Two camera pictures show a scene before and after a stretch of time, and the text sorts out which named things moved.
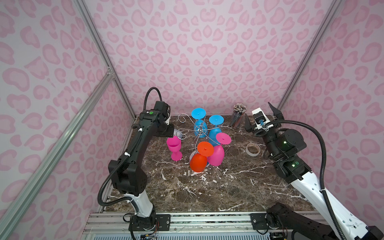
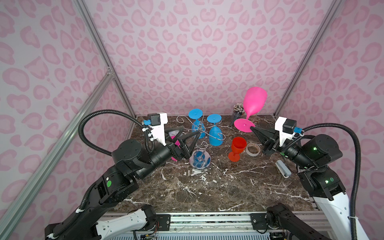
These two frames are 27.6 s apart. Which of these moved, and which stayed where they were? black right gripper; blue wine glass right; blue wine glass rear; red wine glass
Moved: red wine glass; black right gripper
Stayed: blue wine glass rear; blue wine glass right
